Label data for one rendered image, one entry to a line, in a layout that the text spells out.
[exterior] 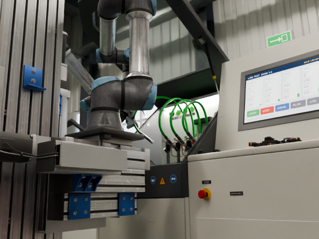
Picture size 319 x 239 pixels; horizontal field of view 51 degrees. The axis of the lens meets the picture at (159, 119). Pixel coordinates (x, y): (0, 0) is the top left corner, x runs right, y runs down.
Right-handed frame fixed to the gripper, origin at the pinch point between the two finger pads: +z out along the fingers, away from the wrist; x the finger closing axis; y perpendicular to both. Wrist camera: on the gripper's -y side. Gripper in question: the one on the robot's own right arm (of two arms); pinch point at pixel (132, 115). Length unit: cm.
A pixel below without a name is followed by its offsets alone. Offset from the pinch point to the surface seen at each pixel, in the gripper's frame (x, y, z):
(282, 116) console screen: 72, -28, 9
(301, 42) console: 81, -38, -28
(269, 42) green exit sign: -92, -408, -216
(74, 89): -648, -366, -257
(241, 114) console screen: 50, -30, 4
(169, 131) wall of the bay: -23, -57, -2
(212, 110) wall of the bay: 15, -57, -10
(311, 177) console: 90, -3, 38
